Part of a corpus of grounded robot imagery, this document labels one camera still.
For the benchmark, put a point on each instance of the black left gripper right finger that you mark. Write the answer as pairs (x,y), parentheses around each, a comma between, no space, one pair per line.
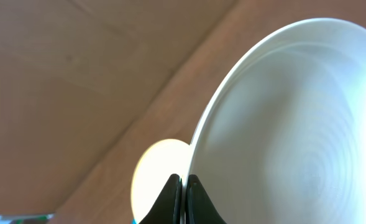
(199,208)

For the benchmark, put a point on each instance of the white plate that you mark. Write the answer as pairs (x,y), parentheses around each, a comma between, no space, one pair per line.
(283,139)

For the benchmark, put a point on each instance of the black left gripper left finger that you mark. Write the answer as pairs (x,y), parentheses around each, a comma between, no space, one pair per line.
(167,206)

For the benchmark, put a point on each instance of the green rimmed plate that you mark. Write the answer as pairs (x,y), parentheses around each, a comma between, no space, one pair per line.
(156,165)

